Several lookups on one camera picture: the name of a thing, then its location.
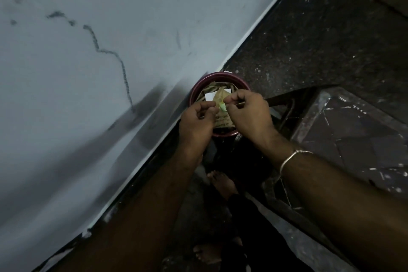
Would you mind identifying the person's right hand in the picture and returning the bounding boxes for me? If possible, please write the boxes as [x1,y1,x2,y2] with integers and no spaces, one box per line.
[223,89,283,154]

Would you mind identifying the person's left hand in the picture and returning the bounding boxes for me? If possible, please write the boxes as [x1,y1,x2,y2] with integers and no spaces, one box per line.
[178,100,221,161]

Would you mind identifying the person's left forearm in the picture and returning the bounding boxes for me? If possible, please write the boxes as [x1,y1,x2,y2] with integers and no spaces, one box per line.
[57,150,204,272]

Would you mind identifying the person's right forearm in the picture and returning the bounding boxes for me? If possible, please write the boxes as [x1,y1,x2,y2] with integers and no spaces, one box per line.
[267,136,408,272]

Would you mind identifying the person's bare foot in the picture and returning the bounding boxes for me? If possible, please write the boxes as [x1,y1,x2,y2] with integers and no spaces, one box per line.
[206,170,239,201]
[192,244,223,265]

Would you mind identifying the maroon round bowl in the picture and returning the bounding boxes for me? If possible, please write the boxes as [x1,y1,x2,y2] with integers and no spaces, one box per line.
[189,72,252,139]

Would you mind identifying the dark trousers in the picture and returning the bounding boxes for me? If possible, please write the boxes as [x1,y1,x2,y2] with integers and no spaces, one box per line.
[220,193,315,272]

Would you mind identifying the thin metal bracelet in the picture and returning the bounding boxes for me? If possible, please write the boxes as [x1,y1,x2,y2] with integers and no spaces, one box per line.
[279,149,314,177]

